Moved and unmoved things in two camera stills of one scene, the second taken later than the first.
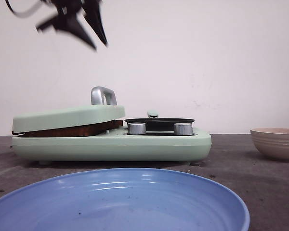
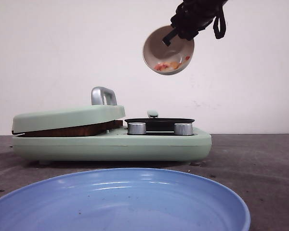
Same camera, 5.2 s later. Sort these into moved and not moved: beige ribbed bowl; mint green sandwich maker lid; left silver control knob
Moved: beige ribbed bowl
Not moved: mint green sandwich maker lid; left silver control knob
